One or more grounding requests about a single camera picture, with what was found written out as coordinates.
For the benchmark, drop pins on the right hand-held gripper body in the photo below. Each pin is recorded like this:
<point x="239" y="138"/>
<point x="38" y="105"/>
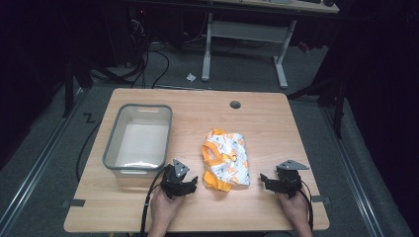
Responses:
<point x="287" y="179"/>

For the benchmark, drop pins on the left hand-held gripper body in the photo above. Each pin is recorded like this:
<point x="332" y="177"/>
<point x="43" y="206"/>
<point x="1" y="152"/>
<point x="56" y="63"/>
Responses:
<point x="174" y="179"/>

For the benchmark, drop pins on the orange and white patterned garment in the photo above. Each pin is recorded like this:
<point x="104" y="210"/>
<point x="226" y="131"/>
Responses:
<point x="225" y="161"/>

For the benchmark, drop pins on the grey rimmed plastic bin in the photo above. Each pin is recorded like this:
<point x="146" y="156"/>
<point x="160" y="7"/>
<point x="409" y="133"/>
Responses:
<point x="140" y="141"/>

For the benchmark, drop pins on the person's left hand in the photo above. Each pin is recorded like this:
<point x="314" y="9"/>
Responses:
<point x="164" y="209"/>

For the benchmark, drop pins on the black metal stand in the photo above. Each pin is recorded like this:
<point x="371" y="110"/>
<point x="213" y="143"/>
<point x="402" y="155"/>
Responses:
<point x="332" y="95"/>
<point x="70" y="85"/>

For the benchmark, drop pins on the crumpled white paper scrap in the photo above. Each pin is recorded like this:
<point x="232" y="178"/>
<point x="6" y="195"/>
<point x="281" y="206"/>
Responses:
<point x="190" y="77"/>

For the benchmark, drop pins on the white metal frame desk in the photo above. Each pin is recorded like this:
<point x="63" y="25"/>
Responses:
<point x="245" y="33"/>

